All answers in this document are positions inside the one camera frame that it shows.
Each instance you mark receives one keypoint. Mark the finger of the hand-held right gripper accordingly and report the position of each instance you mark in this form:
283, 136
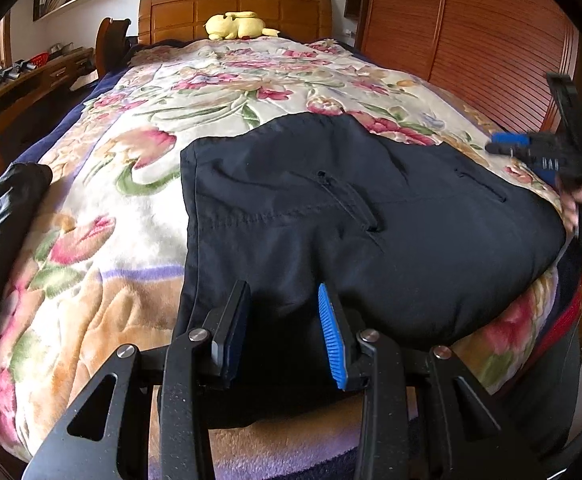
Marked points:
508, 138
501, 150

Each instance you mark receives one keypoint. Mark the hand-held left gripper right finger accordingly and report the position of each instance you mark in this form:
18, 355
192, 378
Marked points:
331, 340

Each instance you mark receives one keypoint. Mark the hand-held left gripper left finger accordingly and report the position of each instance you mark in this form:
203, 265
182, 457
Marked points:
233, 340

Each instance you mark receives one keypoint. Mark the black coat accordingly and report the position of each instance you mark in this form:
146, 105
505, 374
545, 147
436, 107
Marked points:
371, 220

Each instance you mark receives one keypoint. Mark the wooden louvered wardrobe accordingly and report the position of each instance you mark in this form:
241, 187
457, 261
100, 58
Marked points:
471, 30

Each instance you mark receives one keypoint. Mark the floral blanket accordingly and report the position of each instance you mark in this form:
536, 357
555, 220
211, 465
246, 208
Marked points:
121, 210

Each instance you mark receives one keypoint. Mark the person's dark clothing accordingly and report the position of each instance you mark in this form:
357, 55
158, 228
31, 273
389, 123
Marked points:
546, 370

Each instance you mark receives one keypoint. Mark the dark cloth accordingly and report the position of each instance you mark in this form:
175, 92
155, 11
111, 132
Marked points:
1, 225

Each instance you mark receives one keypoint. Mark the navy bed sheet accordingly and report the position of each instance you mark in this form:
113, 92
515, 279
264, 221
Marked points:
71, 120

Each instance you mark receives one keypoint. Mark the yellow plush toy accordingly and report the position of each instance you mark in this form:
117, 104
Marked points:
238, 26

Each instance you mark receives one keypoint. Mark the wooden bed headboard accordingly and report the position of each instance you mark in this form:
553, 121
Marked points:
241, 10

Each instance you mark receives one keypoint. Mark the wooden chair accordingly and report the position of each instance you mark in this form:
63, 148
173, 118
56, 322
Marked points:
111, 45

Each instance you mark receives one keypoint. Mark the wooden desk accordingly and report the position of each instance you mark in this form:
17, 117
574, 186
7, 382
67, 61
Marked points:
21, 95

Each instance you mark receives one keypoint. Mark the red basket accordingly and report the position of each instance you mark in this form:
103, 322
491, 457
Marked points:
40, 57

